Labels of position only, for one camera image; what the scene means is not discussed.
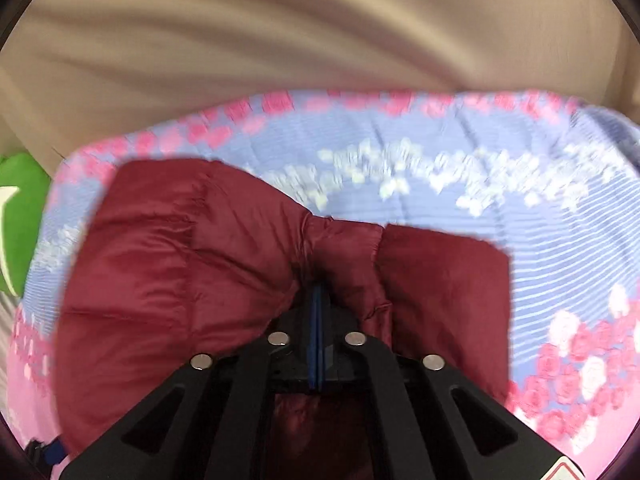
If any beige curtain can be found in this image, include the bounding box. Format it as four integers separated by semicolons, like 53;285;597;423
0;0;640;181

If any pink blue floral bedsheet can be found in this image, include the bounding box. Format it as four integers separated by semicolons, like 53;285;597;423
4;89;640;468

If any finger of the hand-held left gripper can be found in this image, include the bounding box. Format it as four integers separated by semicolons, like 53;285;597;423
25;439;68;468

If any green plush cushion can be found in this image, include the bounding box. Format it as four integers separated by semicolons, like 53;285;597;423
0;154;52;297

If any maroon puffer jacket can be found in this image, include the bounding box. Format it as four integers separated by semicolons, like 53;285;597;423
52;157;512;480

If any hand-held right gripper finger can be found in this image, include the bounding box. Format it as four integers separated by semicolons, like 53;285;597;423
59;282;319;480
318;285;586;480

